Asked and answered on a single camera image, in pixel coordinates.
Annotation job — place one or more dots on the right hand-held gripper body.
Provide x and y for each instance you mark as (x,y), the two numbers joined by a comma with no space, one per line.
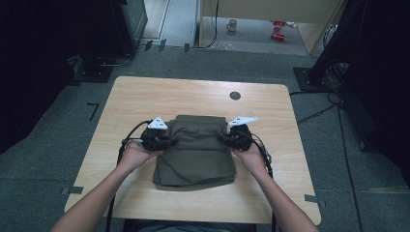
(241,135)

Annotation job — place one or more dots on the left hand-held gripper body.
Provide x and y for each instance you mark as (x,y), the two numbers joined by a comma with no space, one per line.
(154,137)

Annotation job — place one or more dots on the olive green shorts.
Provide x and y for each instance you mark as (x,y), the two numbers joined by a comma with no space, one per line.
(196,154)

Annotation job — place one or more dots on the person's left hand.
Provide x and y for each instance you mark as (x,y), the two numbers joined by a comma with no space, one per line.
(137,158)

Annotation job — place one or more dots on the person's right hand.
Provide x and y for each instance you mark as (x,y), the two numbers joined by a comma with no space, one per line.
(253,161)

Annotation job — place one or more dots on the dark round table grommet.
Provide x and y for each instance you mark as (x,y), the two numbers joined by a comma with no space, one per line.
(235,95)

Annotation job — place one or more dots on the angled black floor tape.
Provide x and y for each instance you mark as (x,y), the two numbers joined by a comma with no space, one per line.
(94,109)

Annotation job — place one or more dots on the person's lap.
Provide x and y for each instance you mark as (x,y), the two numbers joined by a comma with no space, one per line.
(193,226)

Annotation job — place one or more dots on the black stand base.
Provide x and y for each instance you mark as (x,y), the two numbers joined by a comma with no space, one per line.
(93,72)

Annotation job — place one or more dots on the grey floor tape strip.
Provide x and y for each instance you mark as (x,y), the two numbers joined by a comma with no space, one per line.
(72,190)
(314,199)

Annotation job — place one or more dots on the red toy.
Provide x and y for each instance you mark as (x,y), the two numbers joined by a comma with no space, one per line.
(278,24)
(278,36)

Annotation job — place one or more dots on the beige mug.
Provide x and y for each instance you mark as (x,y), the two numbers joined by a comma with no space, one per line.
(231,25)

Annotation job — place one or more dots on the black cabinet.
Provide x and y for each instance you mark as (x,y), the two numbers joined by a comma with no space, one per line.
(129,25)

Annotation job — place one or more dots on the black square base plate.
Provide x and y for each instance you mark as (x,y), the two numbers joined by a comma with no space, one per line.
(306,79)

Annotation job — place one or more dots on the black slanted stand post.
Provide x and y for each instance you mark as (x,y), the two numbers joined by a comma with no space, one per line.
(335,35)

